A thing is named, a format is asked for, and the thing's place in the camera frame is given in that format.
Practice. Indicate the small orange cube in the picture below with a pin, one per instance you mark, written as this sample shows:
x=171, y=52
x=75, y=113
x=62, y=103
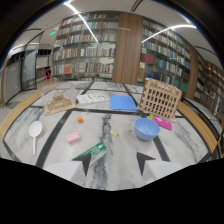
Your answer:
x=80, y=119

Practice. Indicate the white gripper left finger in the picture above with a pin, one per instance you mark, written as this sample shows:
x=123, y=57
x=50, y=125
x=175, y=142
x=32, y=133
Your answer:
x=71, y=168

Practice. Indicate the red chair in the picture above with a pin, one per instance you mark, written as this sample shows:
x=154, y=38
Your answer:
x=48, y=74

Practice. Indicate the small yellow eraser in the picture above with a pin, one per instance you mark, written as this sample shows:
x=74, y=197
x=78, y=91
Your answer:
x=114, y=133

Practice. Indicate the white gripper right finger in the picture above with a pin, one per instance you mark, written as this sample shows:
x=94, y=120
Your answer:
x=160, y=168

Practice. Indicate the tall library bookshelf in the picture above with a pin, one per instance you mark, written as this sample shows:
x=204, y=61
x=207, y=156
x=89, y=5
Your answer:
x=85, y=48

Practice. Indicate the white printed book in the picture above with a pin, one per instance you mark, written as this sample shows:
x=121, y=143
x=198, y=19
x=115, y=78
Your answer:
x=93, y=98

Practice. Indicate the white plastic spoon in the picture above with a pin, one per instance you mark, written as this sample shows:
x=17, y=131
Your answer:
x=34, y=130

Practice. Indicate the green and white box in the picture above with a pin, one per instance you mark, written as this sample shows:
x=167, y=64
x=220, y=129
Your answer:
x=93, y=153

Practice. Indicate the light blue bowl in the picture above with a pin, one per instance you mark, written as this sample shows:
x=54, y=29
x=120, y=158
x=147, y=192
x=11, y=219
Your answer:
x=146, y=129

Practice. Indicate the pink toy brick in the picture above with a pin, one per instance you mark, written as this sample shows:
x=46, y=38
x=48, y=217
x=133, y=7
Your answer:
x=73, y=137

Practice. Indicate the magenta notebook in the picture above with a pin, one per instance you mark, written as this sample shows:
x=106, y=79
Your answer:
x=162, y=122

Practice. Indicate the wooden castle model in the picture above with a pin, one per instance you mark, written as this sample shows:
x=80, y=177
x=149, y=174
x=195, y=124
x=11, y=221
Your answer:
x=59, y=103

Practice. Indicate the long library bookshelf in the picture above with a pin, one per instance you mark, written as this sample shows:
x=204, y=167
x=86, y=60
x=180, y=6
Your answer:
x=166, y=56

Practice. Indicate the wooden wall panel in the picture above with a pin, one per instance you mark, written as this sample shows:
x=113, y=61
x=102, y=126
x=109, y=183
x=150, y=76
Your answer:
x=127, y=48

